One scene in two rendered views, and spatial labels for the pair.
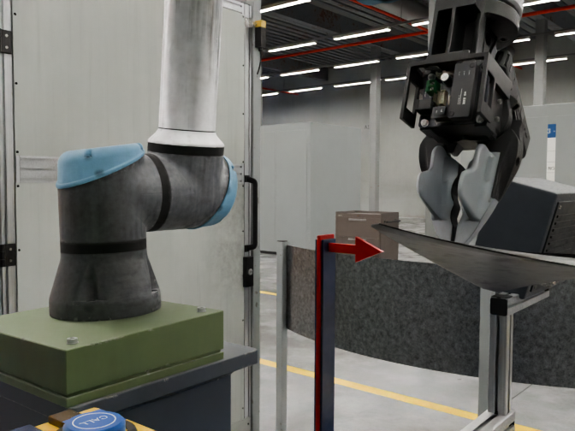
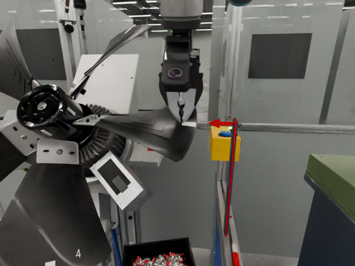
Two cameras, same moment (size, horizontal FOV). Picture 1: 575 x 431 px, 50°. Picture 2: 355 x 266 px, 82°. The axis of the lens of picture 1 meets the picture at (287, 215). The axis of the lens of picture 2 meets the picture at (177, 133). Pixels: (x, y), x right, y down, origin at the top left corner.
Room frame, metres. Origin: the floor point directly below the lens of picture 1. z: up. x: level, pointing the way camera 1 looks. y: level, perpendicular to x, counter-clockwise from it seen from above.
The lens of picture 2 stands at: (0.91, -0.40, 1.30)
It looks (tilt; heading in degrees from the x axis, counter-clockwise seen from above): 17 degrees down; 148
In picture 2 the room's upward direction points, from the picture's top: straight up
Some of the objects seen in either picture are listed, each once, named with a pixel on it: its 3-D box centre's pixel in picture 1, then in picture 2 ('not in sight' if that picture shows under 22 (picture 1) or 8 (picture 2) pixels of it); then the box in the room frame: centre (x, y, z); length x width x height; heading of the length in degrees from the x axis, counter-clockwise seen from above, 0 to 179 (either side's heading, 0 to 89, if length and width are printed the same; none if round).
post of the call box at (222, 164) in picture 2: not in sight; (221, 166); (0.37, 0.16, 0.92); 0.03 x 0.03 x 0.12; 51
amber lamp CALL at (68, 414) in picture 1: (66, 418); not in sight; (0.42, 0.15, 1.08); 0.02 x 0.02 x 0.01; 51
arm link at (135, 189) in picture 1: (106, 191); not in sight; (0.86, 0.25, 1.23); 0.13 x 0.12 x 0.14; 135
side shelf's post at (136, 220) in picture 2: not in sight; (136, 217); (-0.13, -0.06, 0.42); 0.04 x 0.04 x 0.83; 51
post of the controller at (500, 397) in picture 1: (500, 354); not in sight; (1.01, -0.36, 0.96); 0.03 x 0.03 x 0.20; 51
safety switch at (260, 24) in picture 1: (255, 46); not in sight; (2.65, 0.14, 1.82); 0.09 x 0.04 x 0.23; 141
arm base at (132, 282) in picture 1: (105, 274); not in sight; (0.86, 0.26, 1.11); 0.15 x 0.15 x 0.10
